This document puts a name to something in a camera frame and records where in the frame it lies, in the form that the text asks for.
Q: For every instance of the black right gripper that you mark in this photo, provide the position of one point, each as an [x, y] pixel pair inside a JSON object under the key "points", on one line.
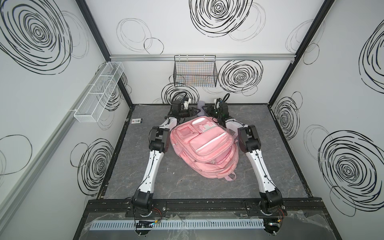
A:
{"points": [[212, 110]]}

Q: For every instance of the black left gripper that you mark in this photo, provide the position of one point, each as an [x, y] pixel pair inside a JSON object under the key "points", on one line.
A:
{"points": [[190, 111]]}

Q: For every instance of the pink student backpack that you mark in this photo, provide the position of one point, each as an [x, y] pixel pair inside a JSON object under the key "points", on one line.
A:
{"points": [[207, 148]]}

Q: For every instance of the clear lead refill box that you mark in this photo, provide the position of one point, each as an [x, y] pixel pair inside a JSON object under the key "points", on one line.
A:
{"points": [[136, 121]]}

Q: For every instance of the purple fabric glasses case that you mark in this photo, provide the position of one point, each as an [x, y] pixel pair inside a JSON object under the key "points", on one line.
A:
{"points": [[201, 105]]}

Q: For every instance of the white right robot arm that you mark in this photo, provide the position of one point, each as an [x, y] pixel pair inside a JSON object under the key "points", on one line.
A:
{"points": [[250, 145]]}

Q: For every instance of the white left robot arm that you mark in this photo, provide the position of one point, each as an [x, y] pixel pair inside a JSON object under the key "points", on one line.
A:
{"points": [[159, 142]]}

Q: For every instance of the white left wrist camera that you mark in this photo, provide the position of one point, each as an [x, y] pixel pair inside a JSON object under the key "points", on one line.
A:
{"points": [[186, 104]]}

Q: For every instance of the black wire basket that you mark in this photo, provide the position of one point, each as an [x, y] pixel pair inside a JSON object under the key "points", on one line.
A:
{"points": [[195, 73]]}

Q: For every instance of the aluminium wall rail back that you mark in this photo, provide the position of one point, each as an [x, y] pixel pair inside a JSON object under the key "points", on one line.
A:
{"points": [[203, 57]]}

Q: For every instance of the aluminium wall rail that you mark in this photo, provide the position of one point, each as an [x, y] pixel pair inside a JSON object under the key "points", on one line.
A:
{"points": [[20, 159], [203, 57]]}

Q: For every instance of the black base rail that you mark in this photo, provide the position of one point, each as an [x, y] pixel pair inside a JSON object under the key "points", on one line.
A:
{"points": [[166, 207]]}

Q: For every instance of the white mesh wall shelf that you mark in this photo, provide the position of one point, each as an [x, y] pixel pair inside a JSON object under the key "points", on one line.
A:
{"points": [[97, 97]]}

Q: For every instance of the grey slotted cable duct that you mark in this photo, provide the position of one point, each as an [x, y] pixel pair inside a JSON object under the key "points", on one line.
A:
{"points": [[212, 224]]}

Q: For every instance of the black aluminium frame post left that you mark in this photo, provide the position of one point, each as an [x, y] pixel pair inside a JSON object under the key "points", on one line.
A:
{"points": [[101, 44]]}

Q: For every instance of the black frame post right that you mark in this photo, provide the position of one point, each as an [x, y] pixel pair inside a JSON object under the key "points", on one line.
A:
{"points": [[318, 20]]}

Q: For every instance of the aluminium wall rail left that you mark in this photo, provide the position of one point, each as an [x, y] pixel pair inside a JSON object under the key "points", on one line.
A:
{"points": [[20, 159]]}

